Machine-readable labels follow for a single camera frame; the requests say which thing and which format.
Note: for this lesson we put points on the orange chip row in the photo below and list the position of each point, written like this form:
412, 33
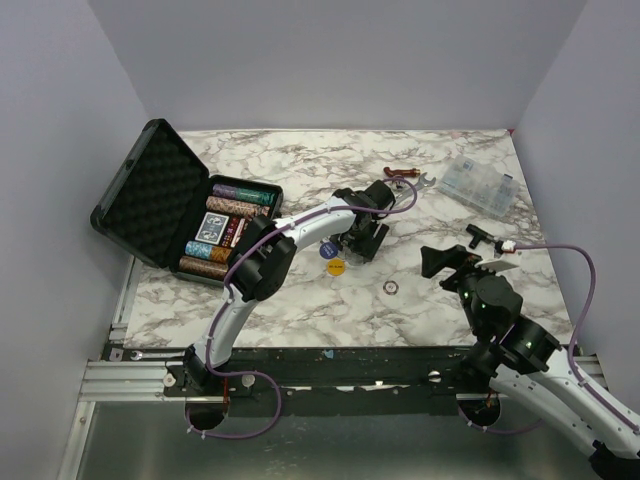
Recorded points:
208, 252

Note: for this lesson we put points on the red playing card deck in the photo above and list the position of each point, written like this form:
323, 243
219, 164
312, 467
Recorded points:
242, 225

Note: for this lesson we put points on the blue playing card deck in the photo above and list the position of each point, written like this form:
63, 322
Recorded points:
212, 228

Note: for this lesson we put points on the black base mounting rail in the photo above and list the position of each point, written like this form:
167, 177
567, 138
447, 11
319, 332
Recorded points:
331, 382

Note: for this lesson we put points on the red dice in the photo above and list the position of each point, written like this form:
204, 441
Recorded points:
228, 236

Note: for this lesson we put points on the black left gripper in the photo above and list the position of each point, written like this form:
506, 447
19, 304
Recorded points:
366, 248

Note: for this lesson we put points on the black T-shaped pipe fitting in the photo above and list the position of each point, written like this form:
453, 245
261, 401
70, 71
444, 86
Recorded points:
479, 235

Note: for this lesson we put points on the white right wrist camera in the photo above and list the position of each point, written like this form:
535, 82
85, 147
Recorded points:
505, 258

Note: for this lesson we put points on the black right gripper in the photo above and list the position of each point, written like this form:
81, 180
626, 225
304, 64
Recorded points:
434, 259

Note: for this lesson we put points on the blue small blind button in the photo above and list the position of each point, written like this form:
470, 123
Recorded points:
328, 250

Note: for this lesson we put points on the brown bottom chip row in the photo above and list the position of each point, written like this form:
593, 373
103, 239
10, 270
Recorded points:
201, 267

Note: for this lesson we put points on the poker chip near deck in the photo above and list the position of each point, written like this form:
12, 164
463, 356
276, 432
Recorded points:
390, 287

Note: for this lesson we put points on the aluminium frame rail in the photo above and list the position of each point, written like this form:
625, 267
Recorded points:
129, 381

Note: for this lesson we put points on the silver open-end wrench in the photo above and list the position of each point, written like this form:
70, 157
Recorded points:
409, 192

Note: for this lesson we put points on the black poker set case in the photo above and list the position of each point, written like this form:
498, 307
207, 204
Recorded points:
156, 202

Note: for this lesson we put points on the brown and blue chip row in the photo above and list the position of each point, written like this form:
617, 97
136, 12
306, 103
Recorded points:
235, 207

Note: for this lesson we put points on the clear plastic screw organizer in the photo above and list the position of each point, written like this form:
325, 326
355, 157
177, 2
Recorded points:
479, 186

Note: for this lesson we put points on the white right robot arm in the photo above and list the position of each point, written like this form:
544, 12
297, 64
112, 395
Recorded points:
516, 356

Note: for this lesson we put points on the brown faucet tap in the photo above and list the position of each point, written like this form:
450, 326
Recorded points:
395, 174

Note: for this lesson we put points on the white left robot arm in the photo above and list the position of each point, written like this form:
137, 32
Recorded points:
260, 262

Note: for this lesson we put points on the purple and green chip row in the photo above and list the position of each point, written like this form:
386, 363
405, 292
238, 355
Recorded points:
263, 198

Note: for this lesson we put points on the yellow big blind button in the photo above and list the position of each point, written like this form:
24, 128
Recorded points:
336, 267

